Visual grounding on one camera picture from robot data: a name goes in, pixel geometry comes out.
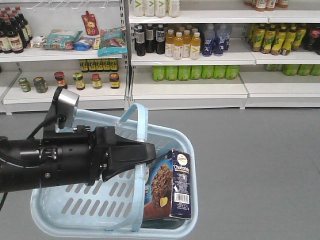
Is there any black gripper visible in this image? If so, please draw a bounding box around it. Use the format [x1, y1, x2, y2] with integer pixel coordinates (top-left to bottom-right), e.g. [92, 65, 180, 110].
[41, 124, 157, 187]

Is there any light blue plastic basket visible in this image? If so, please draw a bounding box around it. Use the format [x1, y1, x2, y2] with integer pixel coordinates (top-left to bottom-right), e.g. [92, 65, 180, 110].
[30, 103, 198, 240]

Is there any blue chocolate cookie box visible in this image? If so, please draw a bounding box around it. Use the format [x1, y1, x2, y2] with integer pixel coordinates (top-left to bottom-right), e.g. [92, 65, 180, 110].
[142, 149, 192, 221]

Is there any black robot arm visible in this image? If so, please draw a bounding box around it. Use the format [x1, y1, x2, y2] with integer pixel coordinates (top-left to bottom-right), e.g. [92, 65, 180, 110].
[0, 125, 156, 193]

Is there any white supermarket shelving unit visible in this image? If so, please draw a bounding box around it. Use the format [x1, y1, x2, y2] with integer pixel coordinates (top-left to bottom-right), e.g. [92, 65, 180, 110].
[0, 0, 320, 110]

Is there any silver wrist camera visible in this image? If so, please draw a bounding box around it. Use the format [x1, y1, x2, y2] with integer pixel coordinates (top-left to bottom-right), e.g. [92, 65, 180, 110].
[52, 87, 80, 129]

